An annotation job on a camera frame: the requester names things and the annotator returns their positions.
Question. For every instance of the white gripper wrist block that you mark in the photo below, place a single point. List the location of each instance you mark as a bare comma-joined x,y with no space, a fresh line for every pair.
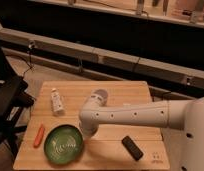
88,129

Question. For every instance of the green ceramic bowl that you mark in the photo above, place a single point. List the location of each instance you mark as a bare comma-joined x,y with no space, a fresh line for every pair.
63,144

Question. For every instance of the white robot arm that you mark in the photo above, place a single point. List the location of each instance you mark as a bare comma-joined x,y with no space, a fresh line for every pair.
186,115

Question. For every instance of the white tube bottle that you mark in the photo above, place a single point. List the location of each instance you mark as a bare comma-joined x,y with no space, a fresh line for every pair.
56,101

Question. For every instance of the black remote control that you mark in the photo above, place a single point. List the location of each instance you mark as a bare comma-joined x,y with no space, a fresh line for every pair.
132,148

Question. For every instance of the orange carrot toy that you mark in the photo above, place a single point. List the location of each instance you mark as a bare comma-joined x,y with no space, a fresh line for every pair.
39,136

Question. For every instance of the black chair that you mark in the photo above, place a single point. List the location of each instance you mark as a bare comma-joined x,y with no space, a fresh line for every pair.
13,99

